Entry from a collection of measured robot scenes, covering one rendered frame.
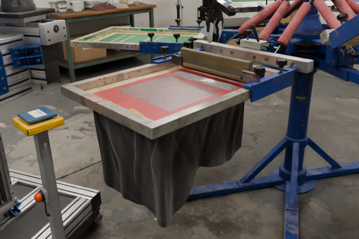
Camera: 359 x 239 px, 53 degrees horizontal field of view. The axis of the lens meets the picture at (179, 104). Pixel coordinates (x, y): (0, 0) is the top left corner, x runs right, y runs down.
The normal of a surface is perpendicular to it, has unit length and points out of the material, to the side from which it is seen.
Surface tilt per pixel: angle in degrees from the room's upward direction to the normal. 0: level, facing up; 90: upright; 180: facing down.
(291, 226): 1
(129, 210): 0
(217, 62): 90
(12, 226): 0
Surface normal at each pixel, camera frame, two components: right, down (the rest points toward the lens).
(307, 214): -0.02, -0.93
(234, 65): -0.73, 0.26
